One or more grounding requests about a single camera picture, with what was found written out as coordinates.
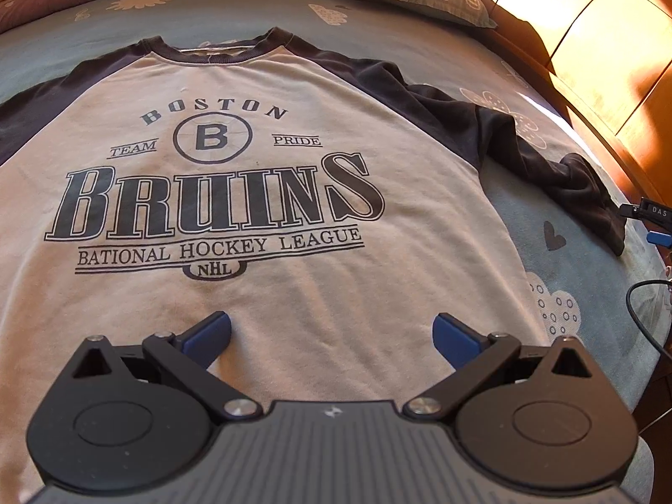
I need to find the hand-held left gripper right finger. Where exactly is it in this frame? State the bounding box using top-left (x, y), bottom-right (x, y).
top-left (404, 312), bottom-right (602, 424)

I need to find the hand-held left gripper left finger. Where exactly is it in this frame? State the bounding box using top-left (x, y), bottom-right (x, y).
top-left (71, 311), bottom-right (263, 424)

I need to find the cream and black raglan sweatshirt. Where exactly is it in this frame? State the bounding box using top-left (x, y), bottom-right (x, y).
top-left (0, 27), bottom-right (628, 494)

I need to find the bed with blue floral sheet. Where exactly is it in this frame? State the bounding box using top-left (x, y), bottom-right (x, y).
top-left (0, 0), bottom-right (672, 504)

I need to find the wooden headboard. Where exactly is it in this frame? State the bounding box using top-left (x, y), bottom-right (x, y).
top-left (462, 0), bottom-right (672, 205)

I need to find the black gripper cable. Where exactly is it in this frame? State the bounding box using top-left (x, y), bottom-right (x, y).
top-left (627, 278), bottom-right (672, 364)

